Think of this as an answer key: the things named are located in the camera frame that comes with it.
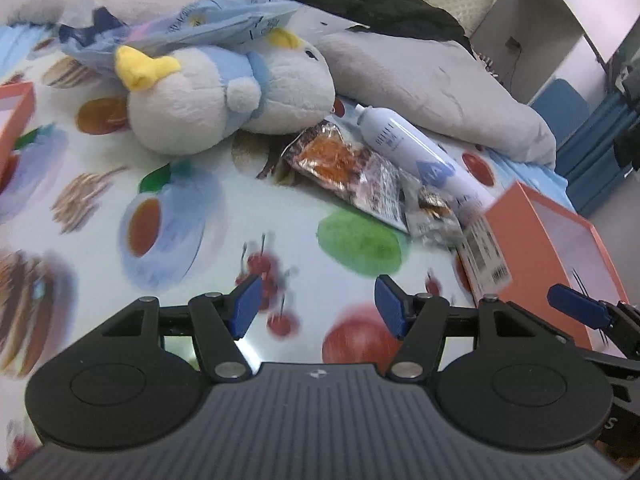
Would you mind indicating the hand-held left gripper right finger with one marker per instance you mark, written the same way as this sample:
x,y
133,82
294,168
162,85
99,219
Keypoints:
x,y
392,305

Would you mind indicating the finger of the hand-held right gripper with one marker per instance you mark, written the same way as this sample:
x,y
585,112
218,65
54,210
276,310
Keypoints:
x,y
577,305

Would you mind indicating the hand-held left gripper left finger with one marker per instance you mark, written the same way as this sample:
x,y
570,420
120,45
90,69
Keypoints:
x,y
247,305

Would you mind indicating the pink cardboard box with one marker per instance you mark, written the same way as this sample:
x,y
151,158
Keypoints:
x,y
525,240

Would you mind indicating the small silver snack packet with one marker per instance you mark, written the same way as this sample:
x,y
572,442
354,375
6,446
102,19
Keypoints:
x,y
432,215

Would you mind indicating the orange clear snack packet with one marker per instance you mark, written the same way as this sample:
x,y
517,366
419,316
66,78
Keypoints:
x,y
330,157

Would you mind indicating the fruit printed mat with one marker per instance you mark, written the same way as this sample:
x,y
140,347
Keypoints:
x,y
200,240

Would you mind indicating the blue curtain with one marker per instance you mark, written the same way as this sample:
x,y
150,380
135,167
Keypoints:
x,y
600,150

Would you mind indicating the white spray bottle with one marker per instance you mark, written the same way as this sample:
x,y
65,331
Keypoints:
x,y
400,145

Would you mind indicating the blue chair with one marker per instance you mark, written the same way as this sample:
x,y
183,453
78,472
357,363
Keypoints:
x,y
562,105

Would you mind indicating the white penguin plush toy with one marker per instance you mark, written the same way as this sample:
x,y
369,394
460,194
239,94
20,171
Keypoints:
x,y
190,105

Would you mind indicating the grey blanket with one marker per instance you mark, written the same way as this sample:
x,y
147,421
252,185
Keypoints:
x,y
425,80

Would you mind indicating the black plug charger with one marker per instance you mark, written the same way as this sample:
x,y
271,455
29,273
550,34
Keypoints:
x,y
513,45

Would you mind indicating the blue printed plastic bag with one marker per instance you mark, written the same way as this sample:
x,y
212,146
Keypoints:
x,y
200,25

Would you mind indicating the pink box lid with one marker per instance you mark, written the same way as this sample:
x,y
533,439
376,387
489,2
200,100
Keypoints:
x,y
15,130

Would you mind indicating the white wall cabinet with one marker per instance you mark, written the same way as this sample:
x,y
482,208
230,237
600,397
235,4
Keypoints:
x,y
530,20

